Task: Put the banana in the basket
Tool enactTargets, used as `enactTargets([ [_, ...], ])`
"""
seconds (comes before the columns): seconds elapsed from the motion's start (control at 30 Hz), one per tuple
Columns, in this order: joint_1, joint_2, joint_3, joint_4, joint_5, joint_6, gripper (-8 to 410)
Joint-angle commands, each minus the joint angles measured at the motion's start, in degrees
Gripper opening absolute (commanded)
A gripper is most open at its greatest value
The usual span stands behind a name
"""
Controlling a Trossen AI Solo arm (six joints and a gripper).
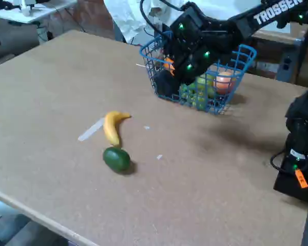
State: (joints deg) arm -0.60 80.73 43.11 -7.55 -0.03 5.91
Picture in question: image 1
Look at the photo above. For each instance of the wooden bench with metal leg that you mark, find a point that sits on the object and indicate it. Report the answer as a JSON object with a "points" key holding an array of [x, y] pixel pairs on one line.
{"points": [[272, 36]]}

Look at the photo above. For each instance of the white desk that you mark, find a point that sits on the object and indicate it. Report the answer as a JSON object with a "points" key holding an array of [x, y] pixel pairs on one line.
{"points": [[41, 10]]}

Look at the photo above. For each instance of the white crumpled sheet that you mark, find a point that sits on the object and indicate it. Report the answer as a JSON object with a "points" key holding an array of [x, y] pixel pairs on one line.
{"points": [[128, 18]]}

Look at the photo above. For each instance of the round green toy fruit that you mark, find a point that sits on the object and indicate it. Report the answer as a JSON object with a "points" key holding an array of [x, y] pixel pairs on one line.
{"points": [[116, 159]]}

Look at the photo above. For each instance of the grey power outlet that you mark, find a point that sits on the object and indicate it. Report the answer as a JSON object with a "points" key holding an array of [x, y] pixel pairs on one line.
{"points": [[286, 64]]}

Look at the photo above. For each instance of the green toy grapes bunch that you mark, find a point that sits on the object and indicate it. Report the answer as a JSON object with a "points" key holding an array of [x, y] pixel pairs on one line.
{"points": [[195, 96]]}

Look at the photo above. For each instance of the thin white stick mark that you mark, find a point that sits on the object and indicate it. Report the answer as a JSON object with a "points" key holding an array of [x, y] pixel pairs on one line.
{"points": [[141, 65]]}

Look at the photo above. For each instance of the long white tape strip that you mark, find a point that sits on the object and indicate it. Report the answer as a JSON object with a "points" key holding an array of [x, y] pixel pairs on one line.
{"points": [[91, 130]]}

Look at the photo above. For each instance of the pink orange round toy fruit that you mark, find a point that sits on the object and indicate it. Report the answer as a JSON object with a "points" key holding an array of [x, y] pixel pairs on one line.
{"points": [[223, 82]]}

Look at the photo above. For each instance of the small black camera box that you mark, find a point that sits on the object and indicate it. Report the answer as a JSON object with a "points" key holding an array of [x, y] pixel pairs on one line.
{"points": [[187, 23]]}

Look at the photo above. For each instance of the yellow toy banana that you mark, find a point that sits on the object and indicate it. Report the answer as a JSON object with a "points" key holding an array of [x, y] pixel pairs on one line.
{"points": [[110, 128]]}

